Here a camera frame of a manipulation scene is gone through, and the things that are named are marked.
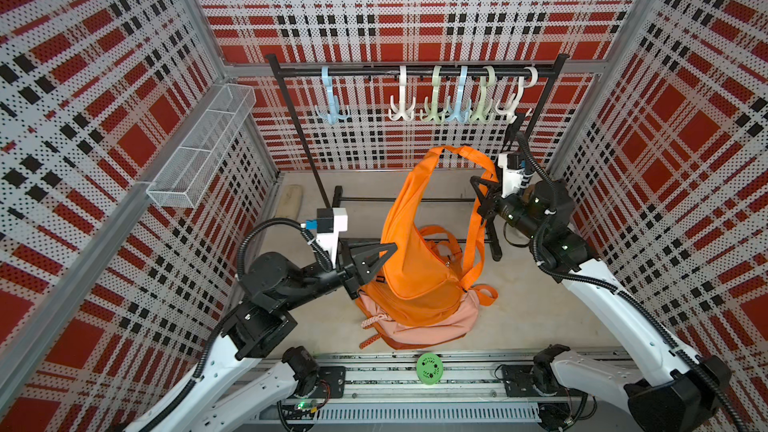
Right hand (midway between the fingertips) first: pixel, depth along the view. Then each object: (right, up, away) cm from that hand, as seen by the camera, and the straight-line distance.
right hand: (473, 180), depth 69 cm
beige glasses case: (-58, -5, +39) cm, 70 cm away
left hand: (-17, -13, -17) cm, 28 cm away
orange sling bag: (-11, -19, -5) cm, 23 cm away
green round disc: (-10, -46, +4) cm, 47 cm away
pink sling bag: (-17, -39, +6) cm, 43 cm away
